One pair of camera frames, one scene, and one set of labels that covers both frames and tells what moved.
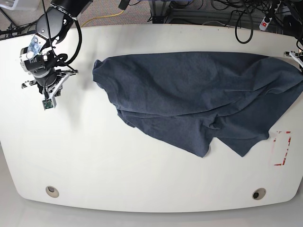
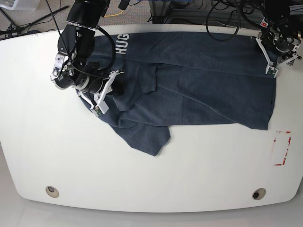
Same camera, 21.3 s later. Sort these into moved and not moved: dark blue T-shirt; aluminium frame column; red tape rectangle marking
Moved: dark blue T-shirt
Not moved: aluminium frame column; red tape rectangle marking
